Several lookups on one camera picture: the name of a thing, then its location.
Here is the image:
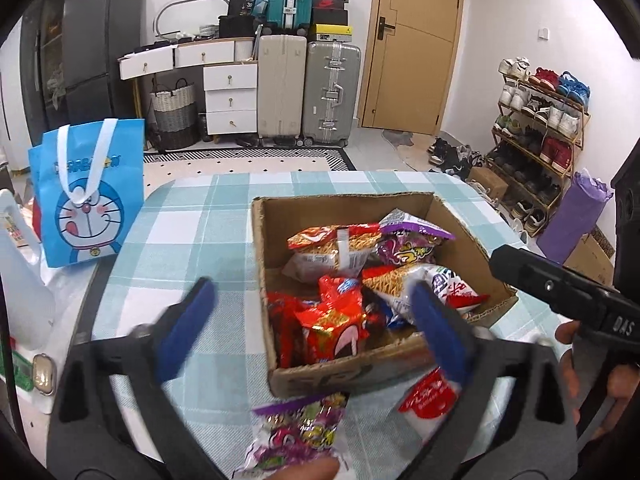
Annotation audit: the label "woven laundry basket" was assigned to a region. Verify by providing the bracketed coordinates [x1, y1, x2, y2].
[150, 77, 201, 151]

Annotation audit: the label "white drawer desk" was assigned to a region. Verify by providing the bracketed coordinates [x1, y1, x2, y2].
[117, 37, 261, 136]

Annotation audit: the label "wooden door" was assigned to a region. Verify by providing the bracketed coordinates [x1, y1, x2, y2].
[361, 0, 463, 136]

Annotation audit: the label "black glass cabinet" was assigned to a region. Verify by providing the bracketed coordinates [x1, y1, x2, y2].
[20, 0, 68, 131]

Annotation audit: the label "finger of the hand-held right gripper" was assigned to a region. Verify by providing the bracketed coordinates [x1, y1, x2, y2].
[489, 246, 619, 323]

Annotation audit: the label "grey door mat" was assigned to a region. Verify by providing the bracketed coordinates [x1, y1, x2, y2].
[382, 130, 417, 149]

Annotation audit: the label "chrome curved tube frame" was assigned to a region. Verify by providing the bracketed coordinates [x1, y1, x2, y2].
[152, 0, 231, 41]

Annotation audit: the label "green packet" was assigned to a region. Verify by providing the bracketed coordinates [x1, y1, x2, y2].
[0, 350, 36, 392]

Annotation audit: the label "pile of dark shoes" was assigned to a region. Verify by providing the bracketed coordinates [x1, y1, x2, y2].
[427, 137, 486, 181]

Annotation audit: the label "red cartoon snack packet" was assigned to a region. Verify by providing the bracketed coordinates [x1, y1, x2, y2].
[295, 275, 372, 366]

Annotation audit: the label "red white snack packet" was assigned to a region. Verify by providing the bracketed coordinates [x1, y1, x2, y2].
[397, 367, 463, 441]

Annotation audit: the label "printed cardboard box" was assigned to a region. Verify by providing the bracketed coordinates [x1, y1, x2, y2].
[565, 230, 617, 287]

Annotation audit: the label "yellow black shoe box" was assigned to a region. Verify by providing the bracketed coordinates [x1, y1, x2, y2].
[309, 24, 353, 43]

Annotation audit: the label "beige suitcase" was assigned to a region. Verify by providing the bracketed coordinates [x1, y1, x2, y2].
[256, 35, 308, 148]

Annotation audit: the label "beige small case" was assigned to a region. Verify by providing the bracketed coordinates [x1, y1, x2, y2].
[32, 354, 56, 397]

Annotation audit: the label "blue cartoon tote bag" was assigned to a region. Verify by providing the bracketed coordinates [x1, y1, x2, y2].
[27, 117, 146, 268]

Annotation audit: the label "dark blue snack packet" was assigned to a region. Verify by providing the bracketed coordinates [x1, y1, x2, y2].
[365, 296, 412, 332]

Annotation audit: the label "brown cardboard box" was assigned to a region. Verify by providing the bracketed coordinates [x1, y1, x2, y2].
[251, 191, 518, 398]

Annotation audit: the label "black bag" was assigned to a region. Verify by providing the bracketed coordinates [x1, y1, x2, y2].
[218, 14, 259, 38]

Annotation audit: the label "small floor cardboard box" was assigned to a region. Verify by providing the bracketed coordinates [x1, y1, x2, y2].
[467, 165, 509, 202]

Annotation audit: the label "dark grey fridge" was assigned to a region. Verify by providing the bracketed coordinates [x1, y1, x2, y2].
[62, 0, 147, 126]

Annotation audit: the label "orange noodle snack packet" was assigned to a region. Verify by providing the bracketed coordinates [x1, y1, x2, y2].
[286, 222, 382, 281]

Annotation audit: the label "purple white snack packet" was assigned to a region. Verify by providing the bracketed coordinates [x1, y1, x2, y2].
[244, 392, 351, 480]
[376, 208, 457, 267]

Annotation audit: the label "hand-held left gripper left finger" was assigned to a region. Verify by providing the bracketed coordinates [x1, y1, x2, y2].
[47, 276, 221, 480]

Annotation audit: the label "patterned black white rug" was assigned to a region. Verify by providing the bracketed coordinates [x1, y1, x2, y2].
[142, 146, 358, 191]

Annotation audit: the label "silver suitcase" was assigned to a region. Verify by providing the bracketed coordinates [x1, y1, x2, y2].
[301, 41, 362, 148]

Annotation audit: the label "rows of shoes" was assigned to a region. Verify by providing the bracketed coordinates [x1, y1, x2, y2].
[492, 56, 591, 236]

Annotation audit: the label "wooden shoe rack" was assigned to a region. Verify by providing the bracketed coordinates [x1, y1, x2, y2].
[487, 57, 592, 238]

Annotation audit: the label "white red chips packet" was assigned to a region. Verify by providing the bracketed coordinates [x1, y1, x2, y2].
[361, 261, 491, 331]

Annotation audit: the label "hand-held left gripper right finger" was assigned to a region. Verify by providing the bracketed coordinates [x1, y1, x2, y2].
[406, 280, 580, 480]

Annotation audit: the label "purple rolled mat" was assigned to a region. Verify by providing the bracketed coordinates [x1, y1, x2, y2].
[537, 170, 614, 264]

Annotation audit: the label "person's right hand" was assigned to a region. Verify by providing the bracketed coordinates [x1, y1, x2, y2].
[554, 320, 640, 433]

